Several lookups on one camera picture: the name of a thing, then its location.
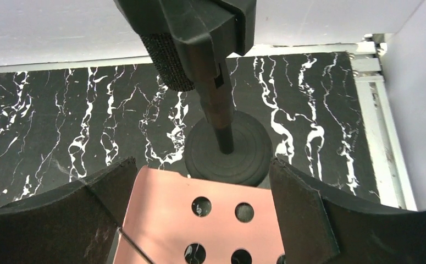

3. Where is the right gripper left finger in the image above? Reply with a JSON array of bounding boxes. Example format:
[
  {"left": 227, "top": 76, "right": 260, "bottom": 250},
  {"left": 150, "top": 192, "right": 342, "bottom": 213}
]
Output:
[{"left": 0, "top": 157, "right": 138, "bottom": 263}]

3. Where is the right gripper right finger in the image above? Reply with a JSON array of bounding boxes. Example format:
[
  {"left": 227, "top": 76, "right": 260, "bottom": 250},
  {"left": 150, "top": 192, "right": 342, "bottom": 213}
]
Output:
[{"left": 269, "top": 158, "right": 426, "bottom": 263}]

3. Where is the pink music stand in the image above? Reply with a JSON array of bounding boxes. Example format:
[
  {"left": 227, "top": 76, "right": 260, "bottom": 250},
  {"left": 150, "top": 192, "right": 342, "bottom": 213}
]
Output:
[{"left": 123, "top": 166, "right": 284, "bottom": 263}]

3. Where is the black microphone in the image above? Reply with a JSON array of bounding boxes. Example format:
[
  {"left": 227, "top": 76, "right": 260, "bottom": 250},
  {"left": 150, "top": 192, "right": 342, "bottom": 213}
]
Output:
[{"left": 112, "top": 0, "right": 274, "bottom": 187}]

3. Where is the aluminium frame rail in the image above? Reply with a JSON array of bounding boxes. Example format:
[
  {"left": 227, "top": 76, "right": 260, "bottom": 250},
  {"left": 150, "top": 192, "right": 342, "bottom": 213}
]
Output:
[{"left": 348, "top": 34, "right": 417, "bottom": 211}]

